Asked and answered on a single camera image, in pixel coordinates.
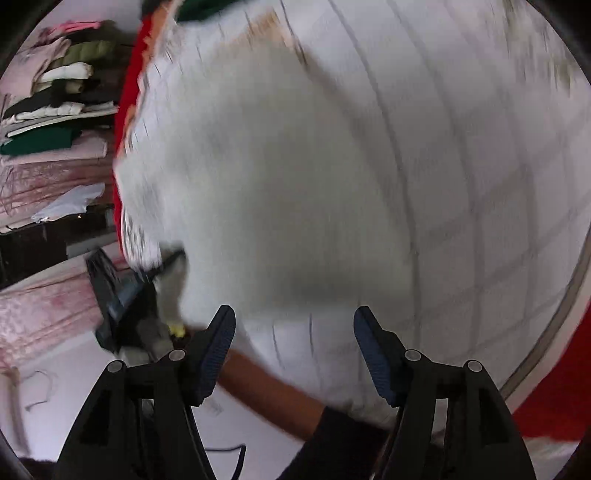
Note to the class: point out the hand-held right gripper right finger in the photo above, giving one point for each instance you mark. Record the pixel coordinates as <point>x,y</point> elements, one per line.
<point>376,355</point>

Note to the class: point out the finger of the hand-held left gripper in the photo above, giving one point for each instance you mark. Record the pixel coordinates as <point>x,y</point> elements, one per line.
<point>168,261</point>

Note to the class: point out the white diamond pattern sheet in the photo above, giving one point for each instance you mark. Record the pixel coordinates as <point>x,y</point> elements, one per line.
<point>461,161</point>

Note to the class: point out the white tweed jacket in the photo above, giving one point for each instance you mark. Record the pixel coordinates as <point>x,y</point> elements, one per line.
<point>277,207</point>

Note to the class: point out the row of hanging clothes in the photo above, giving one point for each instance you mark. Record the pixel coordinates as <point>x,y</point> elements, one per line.
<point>55,92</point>

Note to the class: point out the folded green garment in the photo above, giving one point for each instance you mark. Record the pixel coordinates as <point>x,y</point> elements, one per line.
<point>203,9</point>

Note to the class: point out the person's left forearm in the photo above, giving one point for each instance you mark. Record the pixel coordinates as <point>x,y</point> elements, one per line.
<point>277,392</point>

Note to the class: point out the white cloth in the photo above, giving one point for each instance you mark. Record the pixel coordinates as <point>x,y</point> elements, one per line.
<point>69,205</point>

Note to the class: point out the red floral blanket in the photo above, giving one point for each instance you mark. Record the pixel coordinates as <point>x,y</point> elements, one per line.
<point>554,392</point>

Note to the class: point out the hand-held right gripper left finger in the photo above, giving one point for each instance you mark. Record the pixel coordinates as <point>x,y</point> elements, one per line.
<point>214,355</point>

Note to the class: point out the pink lace curtain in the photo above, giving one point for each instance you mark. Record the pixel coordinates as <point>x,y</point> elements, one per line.
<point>46,304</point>

